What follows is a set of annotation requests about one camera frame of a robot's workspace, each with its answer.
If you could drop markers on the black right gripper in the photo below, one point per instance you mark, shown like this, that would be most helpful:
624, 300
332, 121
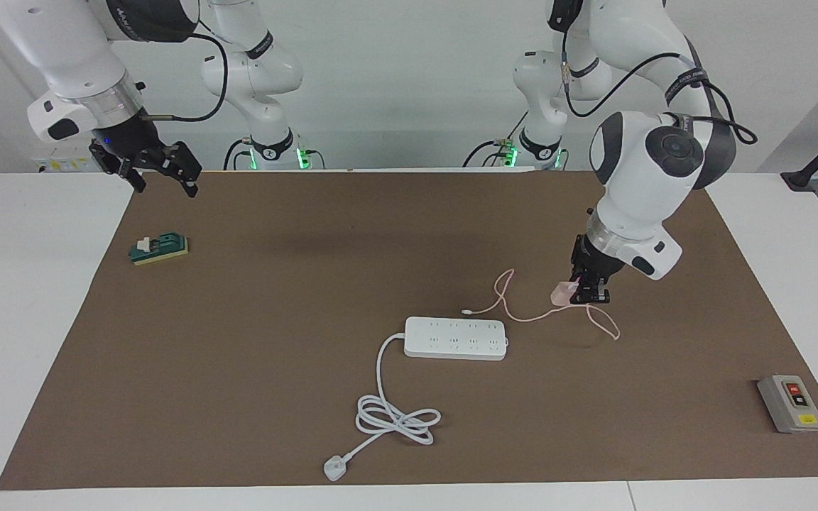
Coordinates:
132, 145

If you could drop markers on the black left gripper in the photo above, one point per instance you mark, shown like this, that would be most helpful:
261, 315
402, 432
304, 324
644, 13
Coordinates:
597, 266

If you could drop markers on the pink charger adapter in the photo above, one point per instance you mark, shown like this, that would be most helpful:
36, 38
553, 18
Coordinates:
563, 294

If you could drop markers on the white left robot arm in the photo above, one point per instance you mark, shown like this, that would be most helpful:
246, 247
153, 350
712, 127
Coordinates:
636, 177

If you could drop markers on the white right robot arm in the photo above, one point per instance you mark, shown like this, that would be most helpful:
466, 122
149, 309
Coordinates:
61, 50

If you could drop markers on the white power strip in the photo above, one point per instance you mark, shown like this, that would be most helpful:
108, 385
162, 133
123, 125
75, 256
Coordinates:
455, 339

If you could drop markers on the brown table mat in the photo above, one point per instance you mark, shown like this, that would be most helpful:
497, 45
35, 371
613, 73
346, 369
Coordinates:
309, 397

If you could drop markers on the green knife switch block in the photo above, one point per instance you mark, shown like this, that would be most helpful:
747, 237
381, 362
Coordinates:
167, 248

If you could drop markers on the white wall outlet strip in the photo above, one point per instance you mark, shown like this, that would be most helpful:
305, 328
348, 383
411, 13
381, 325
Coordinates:
61, 165

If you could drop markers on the grey on-off switch box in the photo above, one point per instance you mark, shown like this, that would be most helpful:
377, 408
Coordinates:
791, 404

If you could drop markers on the white wall plug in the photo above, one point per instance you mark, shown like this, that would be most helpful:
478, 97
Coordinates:
336, 469

